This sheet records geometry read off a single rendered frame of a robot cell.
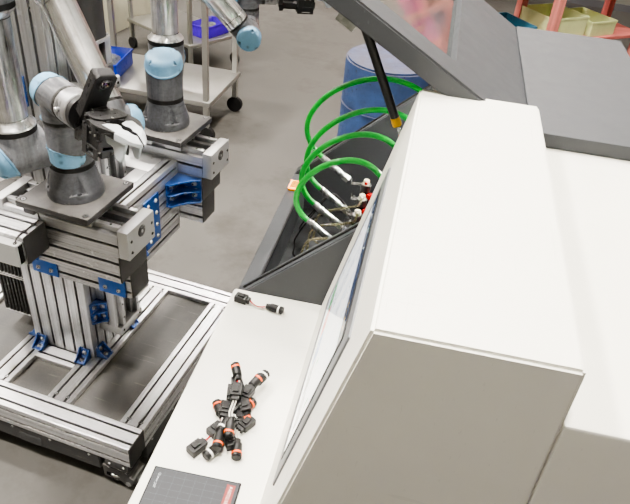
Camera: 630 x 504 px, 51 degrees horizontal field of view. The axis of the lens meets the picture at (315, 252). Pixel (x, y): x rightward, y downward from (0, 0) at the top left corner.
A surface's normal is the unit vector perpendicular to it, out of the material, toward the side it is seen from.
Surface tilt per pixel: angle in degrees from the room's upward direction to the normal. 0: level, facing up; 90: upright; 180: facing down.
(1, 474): 0
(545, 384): 90
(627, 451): 90
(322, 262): 90
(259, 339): 0
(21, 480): 0
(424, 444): 90
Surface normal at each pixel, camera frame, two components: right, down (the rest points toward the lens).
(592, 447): -0.20, 0.56
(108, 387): 0.08, -0.81
